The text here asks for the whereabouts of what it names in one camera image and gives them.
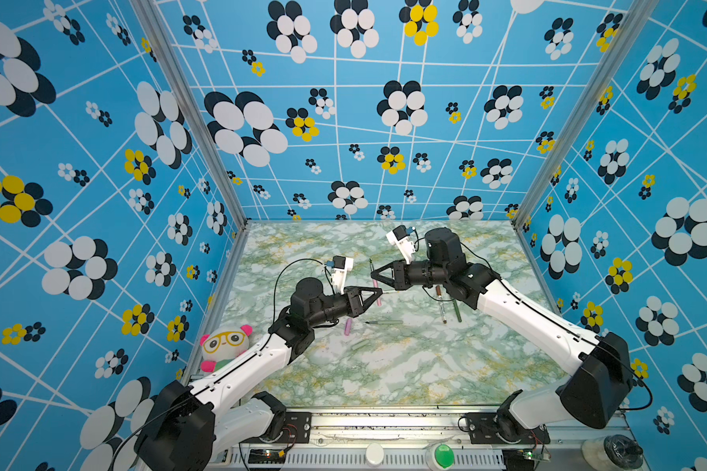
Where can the plush toy pink green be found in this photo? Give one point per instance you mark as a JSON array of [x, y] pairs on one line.
[[223, 345]]

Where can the white push button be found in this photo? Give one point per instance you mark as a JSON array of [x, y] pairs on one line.
[[374, 455]]

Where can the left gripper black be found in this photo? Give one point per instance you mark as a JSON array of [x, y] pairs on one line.
[[355, 305]]

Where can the pink pen cap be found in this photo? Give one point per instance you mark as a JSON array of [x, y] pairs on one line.
[[348, 327]]

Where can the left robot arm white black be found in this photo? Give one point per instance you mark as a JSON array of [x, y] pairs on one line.
[[189, 426]]

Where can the aluminium corner post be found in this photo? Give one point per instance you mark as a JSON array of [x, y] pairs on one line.
[[154, 29], [634, 23]]

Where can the pink pen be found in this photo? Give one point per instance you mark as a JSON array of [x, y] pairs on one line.
[[374, 282]]

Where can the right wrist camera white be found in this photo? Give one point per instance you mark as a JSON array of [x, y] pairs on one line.
[[402, 237]]

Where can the dark green pen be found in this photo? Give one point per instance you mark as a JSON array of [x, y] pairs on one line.
[[457, 310]]

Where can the left aluminium corner post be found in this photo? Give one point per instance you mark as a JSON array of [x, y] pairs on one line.
[[154, 29]]

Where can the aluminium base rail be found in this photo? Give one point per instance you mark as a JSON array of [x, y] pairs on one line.
[[337, 439]]

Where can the light green pen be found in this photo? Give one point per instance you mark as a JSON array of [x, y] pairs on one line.
[[385, 323]]

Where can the green push button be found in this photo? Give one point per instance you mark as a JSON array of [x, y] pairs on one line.
[[440, 457]]

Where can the right aluminium corner post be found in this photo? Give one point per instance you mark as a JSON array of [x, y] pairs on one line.
[[634, 23]]

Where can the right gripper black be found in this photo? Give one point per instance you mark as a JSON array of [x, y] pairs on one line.
[[398, 281]]

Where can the tape roll spool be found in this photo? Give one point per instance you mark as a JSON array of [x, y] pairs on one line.
[[613, 453]]

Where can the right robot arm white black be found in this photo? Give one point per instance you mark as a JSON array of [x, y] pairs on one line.
[[599, 375]]

